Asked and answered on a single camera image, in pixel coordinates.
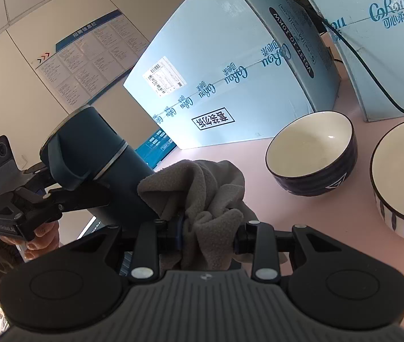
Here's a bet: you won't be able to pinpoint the person's left hand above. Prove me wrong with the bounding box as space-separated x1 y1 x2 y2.
23 220 62 262

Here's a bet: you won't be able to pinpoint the white bowl, blue leaf pattern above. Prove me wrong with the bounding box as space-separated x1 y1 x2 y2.
369 118 404 243

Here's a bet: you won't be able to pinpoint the long black cable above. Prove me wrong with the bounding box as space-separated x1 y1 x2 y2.
250 0 404 119

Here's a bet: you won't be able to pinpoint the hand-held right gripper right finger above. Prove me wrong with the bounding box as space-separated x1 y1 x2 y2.
232 220 338 282

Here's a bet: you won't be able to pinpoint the grey cloth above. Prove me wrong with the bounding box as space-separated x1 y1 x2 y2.
137 160 260 271

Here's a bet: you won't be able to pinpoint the dark blue bowl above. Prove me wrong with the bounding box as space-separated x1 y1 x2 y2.
265 110 358 197

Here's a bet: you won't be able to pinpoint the plain light blue cardboard box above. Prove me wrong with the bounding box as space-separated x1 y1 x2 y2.
291 0 404 123

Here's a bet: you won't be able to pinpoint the light blue box, shipping label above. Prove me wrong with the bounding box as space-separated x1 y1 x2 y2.
123 0 341 150

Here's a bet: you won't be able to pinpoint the wall notice poster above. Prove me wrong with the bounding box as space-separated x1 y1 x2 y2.
31 9 149 113

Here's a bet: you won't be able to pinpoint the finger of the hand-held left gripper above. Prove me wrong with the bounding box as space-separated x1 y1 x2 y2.
43 184 113 219
21 161 52 190

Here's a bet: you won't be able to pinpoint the dark blue thermos container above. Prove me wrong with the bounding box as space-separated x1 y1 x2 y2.
40 105 174 230

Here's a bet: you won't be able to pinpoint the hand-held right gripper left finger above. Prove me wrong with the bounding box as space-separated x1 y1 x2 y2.
68 215 187 282

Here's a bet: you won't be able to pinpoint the blue calculator box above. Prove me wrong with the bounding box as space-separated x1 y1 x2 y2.
134 130 176 170

